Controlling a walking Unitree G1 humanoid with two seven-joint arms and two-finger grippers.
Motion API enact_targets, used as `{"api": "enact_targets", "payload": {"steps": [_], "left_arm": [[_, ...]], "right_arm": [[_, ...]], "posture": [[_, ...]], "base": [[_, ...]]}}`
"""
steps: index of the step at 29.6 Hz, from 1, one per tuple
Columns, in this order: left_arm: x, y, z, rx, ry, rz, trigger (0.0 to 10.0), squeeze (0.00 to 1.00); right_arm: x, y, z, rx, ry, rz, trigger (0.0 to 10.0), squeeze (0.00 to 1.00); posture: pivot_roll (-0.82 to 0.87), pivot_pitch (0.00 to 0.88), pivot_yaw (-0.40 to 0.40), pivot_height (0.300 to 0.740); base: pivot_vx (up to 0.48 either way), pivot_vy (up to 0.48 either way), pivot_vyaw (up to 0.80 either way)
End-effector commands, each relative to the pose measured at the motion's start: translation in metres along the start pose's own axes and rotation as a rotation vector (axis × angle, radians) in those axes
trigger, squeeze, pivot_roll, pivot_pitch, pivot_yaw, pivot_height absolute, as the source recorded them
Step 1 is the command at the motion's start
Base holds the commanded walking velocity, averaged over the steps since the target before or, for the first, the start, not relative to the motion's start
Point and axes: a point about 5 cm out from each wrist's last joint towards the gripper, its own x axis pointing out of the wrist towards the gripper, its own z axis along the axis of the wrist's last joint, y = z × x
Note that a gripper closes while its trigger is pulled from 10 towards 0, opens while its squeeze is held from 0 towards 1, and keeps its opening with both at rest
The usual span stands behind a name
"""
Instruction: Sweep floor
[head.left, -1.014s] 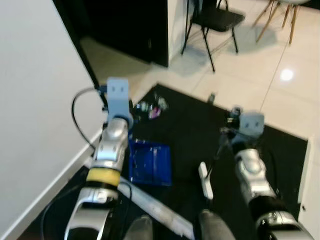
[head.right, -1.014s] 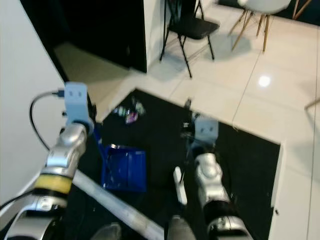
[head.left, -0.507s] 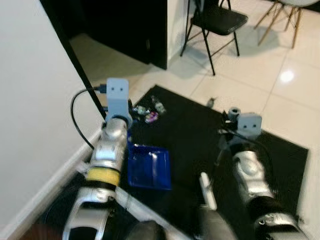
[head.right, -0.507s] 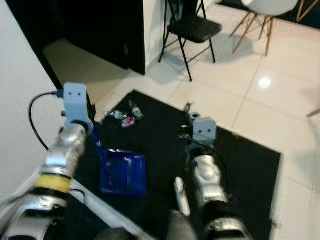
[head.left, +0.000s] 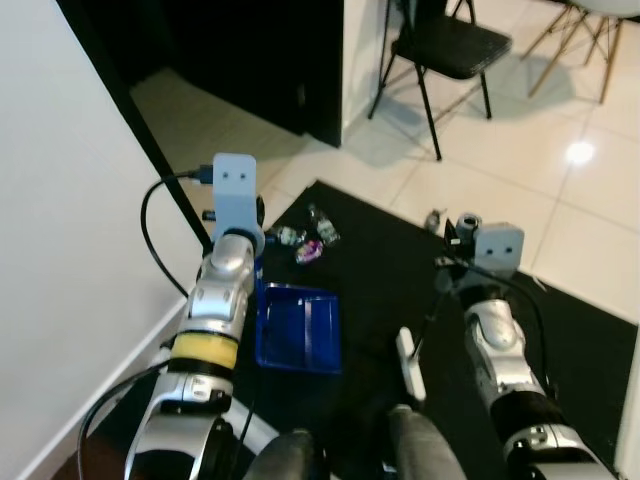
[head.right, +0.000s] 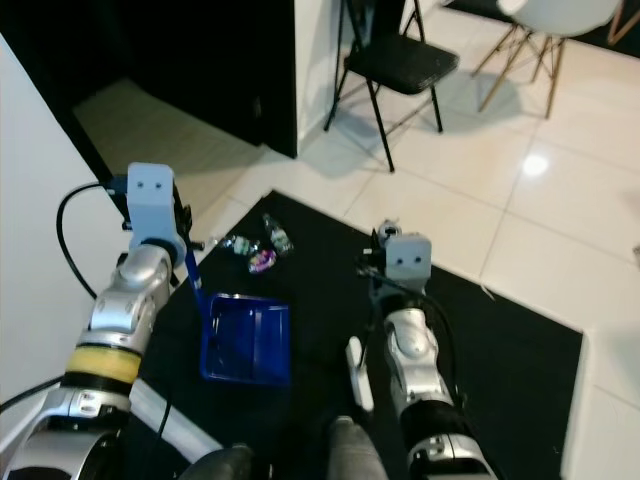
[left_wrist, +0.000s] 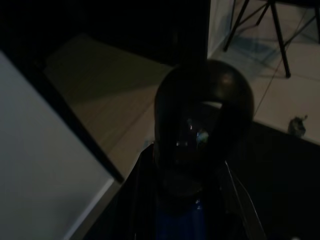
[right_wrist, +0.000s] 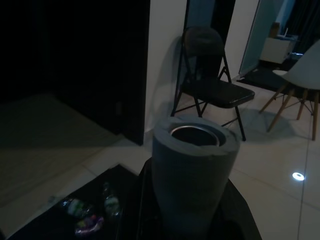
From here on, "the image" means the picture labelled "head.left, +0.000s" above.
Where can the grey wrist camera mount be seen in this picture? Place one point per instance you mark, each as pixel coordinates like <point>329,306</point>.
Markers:
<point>498,248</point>
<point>236,190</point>

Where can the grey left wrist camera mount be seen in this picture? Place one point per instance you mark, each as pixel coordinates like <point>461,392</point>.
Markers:
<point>236,190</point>

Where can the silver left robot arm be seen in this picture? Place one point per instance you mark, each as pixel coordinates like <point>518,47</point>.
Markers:
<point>215,290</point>

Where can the grey robot leg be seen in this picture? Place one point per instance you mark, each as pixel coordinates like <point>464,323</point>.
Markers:
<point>285,458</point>
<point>428,450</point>

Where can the black folding chair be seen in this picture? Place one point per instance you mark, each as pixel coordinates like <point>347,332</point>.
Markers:
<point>450,45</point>

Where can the grey left robot leg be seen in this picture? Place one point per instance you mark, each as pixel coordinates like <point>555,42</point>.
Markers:
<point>285,458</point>

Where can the grey right robot leg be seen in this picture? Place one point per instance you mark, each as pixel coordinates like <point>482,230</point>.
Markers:
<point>428,450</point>

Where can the small crumpled metal scrap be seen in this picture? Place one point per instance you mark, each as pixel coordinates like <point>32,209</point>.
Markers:
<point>436,220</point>

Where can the black floor mat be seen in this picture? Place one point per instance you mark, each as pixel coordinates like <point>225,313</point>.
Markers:
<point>380,280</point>

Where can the white chair with wooden legs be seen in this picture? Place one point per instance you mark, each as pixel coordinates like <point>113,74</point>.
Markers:
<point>605,6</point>

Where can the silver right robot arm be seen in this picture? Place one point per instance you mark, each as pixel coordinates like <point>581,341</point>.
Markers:
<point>495,340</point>

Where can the purple snack wrapper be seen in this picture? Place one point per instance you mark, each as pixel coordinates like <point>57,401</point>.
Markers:
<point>310,251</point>

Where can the black partition panel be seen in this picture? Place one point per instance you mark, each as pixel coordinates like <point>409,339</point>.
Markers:
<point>230,50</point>

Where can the blue plastic dustpan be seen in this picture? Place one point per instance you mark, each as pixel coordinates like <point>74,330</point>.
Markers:
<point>300,330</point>

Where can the white partition board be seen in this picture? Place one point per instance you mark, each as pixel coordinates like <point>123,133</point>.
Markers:
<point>60,200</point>

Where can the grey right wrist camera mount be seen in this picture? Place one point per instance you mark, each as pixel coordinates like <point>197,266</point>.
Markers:
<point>498,248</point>

